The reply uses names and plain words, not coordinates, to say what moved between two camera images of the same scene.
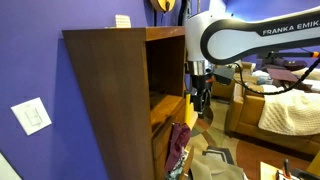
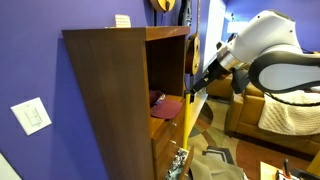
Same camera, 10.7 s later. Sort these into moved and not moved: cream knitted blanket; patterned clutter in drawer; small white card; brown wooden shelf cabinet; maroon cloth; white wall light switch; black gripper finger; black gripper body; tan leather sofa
Moved: black gripper finger; maroon cloth; black gripper body
Not moved: white wall light switch; cream knitted blanket; small white card; brown wooden shelf cabinet; tan leather sofa; patterned clutter in drawer
